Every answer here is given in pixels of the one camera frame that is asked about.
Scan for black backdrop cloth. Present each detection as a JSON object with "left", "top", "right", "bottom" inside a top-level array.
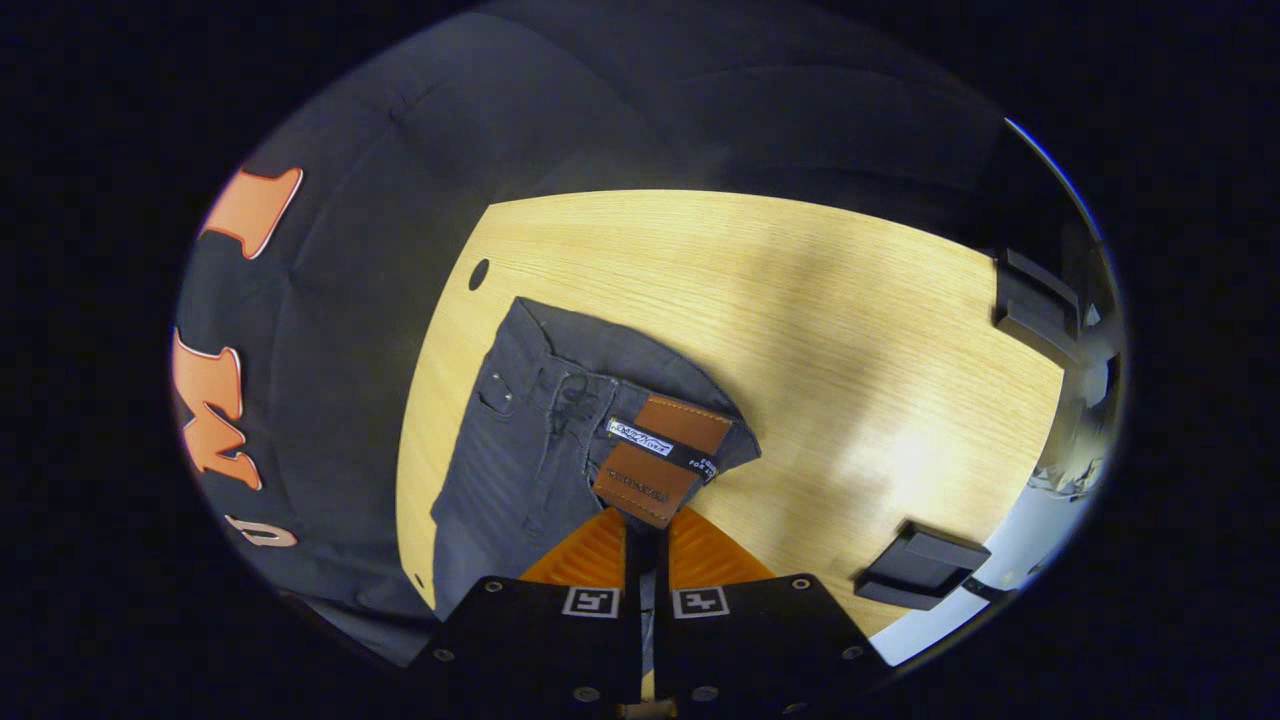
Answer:
[{"left": 170, "top": 0, "right": 1101, "bottom": 666}]

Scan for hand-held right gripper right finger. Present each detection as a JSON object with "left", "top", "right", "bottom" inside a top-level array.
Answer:
[{"left": 655, "top": 507, "right": 891, "bottom": 706}]

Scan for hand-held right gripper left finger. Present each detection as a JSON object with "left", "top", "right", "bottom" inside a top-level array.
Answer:
[{"left": 405, "top": 507, "right": 641, "bottom": 706}]

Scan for black angular object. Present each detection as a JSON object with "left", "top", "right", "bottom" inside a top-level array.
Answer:
[
  {"left": 853, "top": 520, "right": 993, "bottom": 612},
  {"left": 993, "top": 247, "right": 1088, "bottom": 367}
]

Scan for dark grey jeans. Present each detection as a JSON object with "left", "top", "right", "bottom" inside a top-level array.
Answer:
[{"left": 430, "top": 296, "right": 763, "bottom": 673}]

